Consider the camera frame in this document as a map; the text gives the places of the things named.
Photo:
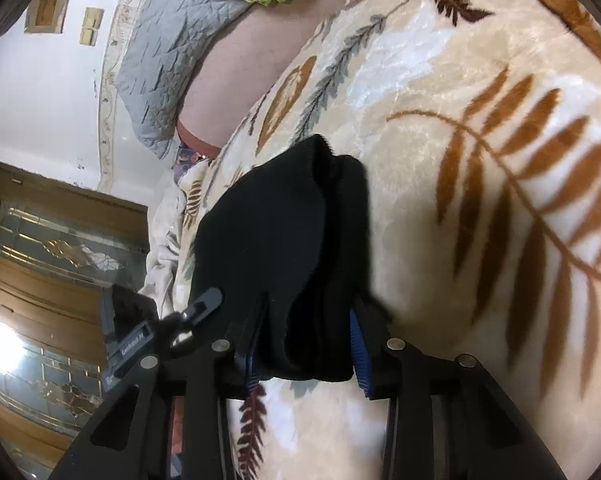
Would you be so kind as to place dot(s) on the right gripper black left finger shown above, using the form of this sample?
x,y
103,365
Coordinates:
x,y
169,419

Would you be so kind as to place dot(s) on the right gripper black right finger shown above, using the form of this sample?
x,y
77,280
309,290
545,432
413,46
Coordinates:
x,y
447,419

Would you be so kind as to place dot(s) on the black pants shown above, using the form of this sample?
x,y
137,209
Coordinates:
x,y
288,247

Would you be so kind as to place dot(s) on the beige crumpled sheet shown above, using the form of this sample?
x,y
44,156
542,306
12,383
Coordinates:
x,y
170,230

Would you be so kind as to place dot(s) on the wooden glass-panel door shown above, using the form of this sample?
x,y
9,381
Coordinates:
x,y
61,248

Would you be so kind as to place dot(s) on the grey quilted blanket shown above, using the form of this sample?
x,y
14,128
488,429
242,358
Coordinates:
x,y
170,38

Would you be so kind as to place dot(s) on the leaf-patterned plush blanket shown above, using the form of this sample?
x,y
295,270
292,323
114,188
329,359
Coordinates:
x,y
479,125

